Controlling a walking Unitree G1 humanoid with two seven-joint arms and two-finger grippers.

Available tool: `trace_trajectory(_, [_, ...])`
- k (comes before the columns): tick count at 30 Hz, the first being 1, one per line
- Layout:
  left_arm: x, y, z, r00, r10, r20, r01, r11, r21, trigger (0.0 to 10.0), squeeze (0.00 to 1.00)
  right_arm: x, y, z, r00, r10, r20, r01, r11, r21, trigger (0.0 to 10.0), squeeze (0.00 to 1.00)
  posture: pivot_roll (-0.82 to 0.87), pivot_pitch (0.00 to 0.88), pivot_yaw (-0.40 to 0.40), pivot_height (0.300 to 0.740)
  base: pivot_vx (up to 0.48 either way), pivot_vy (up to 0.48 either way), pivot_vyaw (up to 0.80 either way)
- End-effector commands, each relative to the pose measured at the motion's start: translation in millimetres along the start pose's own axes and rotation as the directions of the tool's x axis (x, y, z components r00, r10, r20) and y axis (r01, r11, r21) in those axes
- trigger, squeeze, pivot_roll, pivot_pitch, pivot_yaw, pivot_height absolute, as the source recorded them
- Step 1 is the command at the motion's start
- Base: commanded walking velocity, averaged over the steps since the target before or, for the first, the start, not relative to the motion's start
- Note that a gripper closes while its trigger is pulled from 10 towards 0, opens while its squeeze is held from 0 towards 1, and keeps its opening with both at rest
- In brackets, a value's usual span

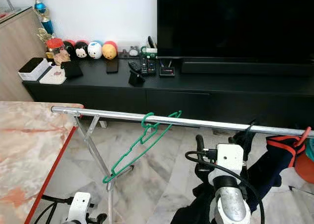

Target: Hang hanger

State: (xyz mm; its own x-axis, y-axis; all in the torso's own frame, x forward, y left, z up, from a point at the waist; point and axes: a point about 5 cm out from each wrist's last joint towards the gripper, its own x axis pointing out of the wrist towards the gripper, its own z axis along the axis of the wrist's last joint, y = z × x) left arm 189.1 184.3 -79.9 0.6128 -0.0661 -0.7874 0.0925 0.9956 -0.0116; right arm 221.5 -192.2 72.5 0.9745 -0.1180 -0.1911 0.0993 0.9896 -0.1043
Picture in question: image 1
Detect black remote control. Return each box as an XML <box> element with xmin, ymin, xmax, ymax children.
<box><xmin>140</xmin><ymin>57</ymin><xmax>157</xmax><ymax>76</ymax></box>

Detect black soundbar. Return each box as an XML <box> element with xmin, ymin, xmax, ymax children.
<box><xmin>181</xmin><ymin>60</ymin><xmax>314</xmax><ymax>77</ymax></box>

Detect white box black lid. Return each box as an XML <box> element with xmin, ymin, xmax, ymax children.
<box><xmin>18</xmin><ymin>57</ymin><xmax>52</xmax><ymax>82</ymax></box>

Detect silver clothes rack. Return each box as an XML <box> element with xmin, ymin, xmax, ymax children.
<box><xmin>51</xmin><ymin>105</ymin><xmax>314</xmax><ymax>224</ymax></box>

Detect red plush toy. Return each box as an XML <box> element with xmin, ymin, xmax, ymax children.
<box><xmin>63</xmin><ymin>39</ymin><xmax>77</xmax><ymax>55</ymax></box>

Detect black television console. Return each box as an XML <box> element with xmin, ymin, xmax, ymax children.
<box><xmin>22</xmin><ymin>57</ymin><xmax>314</xmax><ymax>131</ymax></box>

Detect orange plastic hanger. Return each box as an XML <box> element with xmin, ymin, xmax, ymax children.
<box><xmin>266</xmin><ymin>127</ymin><xmax>314</xmax><ymax>168</ymax></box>

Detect light wooden cabinet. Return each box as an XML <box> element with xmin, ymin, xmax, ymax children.
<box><xmin>0</xmin><ymin>7</ymin><xmax>47</xmax><ymax>102</ymax></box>

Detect black shirt white print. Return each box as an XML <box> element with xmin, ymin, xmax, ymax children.
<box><xmin>169</xmin><ymin>126</ymin><xmax>306</xmax><ymax>224</ymax></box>

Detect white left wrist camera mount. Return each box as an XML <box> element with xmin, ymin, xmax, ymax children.
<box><xmin>68</xmin><ymin>192</ymin><xmax>94</xmax><ymax>224</ymax></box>

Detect teal plastic bag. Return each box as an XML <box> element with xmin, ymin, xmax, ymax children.
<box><xmin>305</xmin><ymin>138</ymin><xmax>314</xmax><ymax>162</ymax></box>

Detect blue gold trophy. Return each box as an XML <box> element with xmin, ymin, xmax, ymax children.
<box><xmin>28</xmin><ymin>0</ymin><xmax>55</xmax><ymax>57</ymax></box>

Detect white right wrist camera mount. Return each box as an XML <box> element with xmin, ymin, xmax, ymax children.
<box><xmin>215</xmin><ymin>143</ymin><xmax>245</xmax><ymax>178</ymax></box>

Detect white flat box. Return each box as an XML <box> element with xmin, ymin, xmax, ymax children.
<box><xmin>39</xmin><ymin>65</ymin><xmax>68</xmax><ymax>85</ymax></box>

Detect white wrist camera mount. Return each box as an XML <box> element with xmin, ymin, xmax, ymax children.
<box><xmin>68</xmin><ymin>192</ymin><xmax>94</xmax><ymax>224</ymax></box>
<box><xmin>215</xmin><ymin>143</ymin><xmax>245</xmax><ymax>178</ymax></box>

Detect small black receiver box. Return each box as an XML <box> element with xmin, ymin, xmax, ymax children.
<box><xmin>158</xmin><ymin>57</ymin><xmax>176</xmax><ymax>78</ymax></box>

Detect black television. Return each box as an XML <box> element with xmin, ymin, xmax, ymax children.
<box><xmin>156</xmin><ymin>0</ymin><xmax>314</xmax><ymax>60</ymax></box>

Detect black desk stand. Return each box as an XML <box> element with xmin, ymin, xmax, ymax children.
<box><xmin>128</xmin><ymin>60</ymin><xmax>146</xmax><ymax>86</ymax></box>

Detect black wallet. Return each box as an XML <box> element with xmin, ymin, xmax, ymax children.
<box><xmin>61</xmin><ymin>60</ymin><xmax>84</xmax><ymax>79</ymax></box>

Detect green plastic hanger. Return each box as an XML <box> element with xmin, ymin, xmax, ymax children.
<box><xmin>103</xmin><ymin>111</ymin><xmax>183</xmax><ymax>184</ymax></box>

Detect green white mug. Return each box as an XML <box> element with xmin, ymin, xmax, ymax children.
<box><xmin>140</xmin><ymin>35</ymin><xmax>158</xmax><ymax>58</ymax></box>

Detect orange plush toy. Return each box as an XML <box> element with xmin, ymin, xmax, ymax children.
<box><xmin>102</xmin><ymin>40</ymin><xmax>119</xmax><ymax>60</ymax></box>

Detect black mouse plush toy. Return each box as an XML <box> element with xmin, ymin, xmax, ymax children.
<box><xmin>74</xmin><ymin>40</ymin><xmax>90</xmax><ymax>59</ymax></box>

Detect white plush toy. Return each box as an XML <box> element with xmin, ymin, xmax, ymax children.
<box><xmin>87</xmin><ymin>40</ymin><xmax>104</xmax><ymax>60</ymax></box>

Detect black smartphone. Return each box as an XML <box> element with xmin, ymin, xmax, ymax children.
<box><xmin>106</xmin><ymin>58</ymin><xmax>120</xmax><ymax>74</ymax></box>

